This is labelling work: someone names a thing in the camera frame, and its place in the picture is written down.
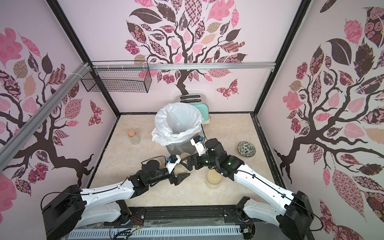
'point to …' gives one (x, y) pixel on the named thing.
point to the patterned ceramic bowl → (246, 149)
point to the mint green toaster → (198, 100)
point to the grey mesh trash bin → (187, 147)
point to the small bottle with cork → (134, 138)
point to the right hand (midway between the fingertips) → (186, 158)
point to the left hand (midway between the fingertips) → (186, 169)
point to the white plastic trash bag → (176, 123)
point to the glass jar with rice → (179, 168)
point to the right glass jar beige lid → (213, 177)
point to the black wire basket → (120, 76)
